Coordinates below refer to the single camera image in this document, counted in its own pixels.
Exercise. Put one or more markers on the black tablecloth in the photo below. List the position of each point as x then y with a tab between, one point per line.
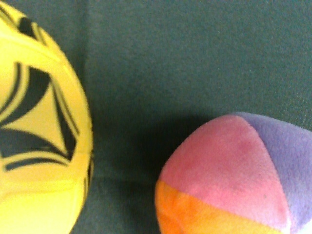
155	70

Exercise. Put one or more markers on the multicolour plush ball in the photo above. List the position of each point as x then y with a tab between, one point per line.
238	174

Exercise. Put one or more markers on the yellow black soccer ball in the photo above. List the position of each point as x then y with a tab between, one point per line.
46	138

